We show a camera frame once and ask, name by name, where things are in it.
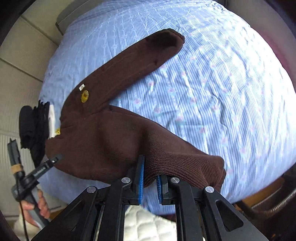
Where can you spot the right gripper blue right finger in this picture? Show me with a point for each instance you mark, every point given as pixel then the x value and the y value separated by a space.
pixel 204 214

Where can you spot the left hand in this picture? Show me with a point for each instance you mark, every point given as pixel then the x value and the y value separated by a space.
pixel 38 207

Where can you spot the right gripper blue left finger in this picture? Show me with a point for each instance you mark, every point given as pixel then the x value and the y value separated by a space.
pixel 98 214

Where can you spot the blue floral bed sheet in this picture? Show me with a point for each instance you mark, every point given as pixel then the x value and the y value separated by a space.
pixel 226 92

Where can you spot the brown fleece pants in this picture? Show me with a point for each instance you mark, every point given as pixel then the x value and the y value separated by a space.
pixel 99 141

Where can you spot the grey padded headboard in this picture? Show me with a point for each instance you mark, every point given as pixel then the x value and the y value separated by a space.
pixel 72 12

